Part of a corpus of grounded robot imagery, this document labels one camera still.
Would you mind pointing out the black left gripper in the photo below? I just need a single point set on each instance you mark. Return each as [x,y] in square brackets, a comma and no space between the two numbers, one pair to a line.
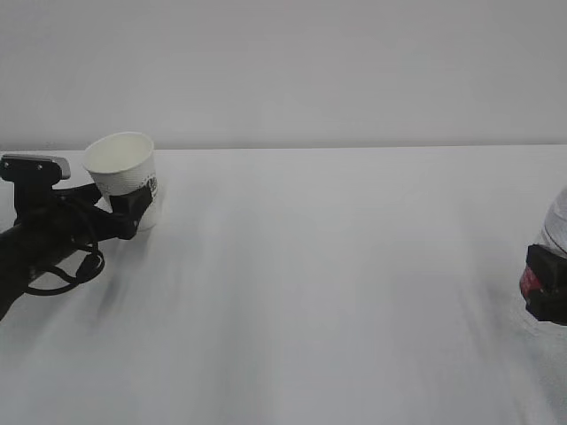
[74,215]

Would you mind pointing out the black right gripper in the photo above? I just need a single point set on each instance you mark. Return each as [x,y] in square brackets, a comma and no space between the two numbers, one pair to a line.
[549,270]

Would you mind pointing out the white paper cup green logo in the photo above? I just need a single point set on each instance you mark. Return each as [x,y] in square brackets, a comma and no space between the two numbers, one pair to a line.
[122,163]

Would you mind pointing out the Nongfu Spring water bottle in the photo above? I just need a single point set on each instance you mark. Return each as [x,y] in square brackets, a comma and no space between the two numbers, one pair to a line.
[552,235]

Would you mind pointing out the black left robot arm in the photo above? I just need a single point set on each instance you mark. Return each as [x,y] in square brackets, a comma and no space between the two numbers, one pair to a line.
[55,247]

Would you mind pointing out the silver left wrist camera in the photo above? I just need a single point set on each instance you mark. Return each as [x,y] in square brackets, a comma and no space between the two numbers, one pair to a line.
[34,168]

